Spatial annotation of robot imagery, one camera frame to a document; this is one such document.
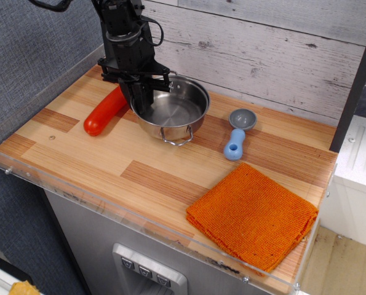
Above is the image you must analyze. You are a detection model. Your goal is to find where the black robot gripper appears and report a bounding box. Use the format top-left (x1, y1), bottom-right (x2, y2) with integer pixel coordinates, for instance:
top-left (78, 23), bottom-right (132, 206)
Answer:
top-left (98, 39), bottom-right (170, 114)

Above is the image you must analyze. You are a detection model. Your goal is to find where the stainless steel pot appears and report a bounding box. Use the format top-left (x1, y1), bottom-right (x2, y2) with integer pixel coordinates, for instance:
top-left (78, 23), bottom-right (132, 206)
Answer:
top-left (130, 74), bottom-right (210, 146)

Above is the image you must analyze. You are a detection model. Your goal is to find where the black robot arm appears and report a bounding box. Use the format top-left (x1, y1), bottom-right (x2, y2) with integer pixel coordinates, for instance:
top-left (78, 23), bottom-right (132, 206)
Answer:
top-left (93, 1), bottom-right (170, 114)

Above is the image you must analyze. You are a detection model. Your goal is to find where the blue grey ice cream scoop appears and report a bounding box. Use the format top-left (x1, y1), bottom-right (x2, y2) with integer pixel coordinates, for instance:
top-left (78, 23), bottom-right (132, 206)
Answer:
top-left (223, 108), bottom-right (257, 161)

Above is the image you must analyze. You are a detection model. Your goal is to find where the red plastic sausage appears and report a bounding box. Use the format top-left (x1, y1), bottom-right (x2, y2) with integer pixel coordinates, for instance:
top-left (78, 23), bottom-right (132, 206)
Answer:
top-left (83, 87), bottom-right (127, 136)

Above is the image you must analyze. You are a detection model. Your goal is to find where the grey toy fridge cabinet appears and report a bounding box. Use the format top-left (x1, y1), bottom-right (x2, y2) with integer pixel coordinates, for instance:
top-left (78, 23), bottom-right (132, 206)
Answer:
top-left (46, 189), bottom-right (297, 294)

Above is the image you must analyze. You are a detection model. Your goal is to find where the orange knitted cloth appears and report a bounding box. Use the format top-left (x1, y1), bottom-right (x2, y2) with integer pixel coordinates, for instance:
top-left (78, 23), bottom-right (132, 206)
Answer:
top-left (186, 163), bottom-right (319, 272)

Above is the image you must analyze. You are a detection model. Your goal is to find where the silver dispenser button panel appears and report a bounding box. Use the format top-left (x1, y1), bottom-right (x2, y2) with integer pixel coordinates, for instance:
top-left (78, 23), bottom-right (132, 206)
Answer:
top-left (113, 243), bottom-right (188, 294)

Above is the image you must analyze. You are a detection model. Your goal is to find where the white toy sink unit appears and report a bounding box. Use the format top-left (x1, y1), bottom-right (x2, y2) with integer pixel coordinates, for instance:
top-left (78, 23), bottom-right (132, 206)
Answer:
top-left (319, 116), bottom-right (366, 245)

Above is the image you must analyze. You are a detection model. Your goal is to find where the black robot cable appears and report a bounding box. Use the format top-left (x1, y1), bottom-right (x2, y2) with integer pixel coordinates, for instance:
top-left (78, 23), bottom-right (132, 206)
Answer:
top-left (28, 0), bottom-right (165, 47)

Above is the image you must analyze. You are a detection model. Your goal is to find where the clear acrylic guard rail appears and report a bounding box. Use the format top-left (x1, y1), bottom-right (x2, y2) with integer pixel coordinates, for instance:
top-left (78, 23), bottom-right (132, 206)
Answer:
top-left (0, 146), bottom-right (337, 295)

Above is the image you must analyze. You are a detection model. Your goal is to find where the black right post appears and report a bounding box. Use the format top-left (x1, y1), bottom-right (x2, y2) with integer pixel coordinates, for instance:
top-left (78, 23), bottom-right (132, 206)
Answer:
top-left (329, 46), bottom-right (366, 152)

